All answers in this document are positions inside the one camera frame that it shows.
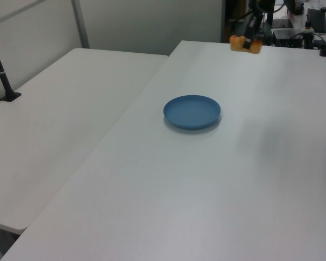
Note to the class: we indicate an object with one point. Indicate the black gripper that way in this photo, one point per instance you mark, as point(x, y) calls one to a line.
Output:
point(260, 8)

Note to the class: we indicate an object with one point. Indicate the orange glazed bread roll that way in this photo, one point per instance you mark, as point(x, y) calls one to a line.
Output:
point(236, 44)

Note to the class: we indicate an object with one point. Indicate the grey metal box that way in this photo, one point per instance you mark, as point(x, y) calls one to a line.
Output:
point(286, 36)

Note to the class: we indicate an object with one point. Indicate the emergency stop button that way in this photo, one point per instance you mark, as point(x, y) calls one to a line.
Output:
point(308, 30)

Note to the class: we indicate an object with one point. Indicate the black laptop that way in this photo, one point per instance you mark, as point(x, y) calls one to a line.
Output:
point(316, 20)

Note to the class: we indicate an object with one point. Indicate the blue round plate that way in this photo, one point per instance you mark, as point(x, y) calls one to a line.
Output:
point(191, 112)

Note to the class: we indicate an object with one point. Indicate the white side table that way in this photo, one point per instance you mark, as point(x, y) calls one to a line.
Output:
point(57, 122)

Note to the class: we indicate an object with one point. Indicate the grey partition post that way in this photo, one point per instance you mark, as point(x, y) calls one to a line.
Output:
point(81, 24)

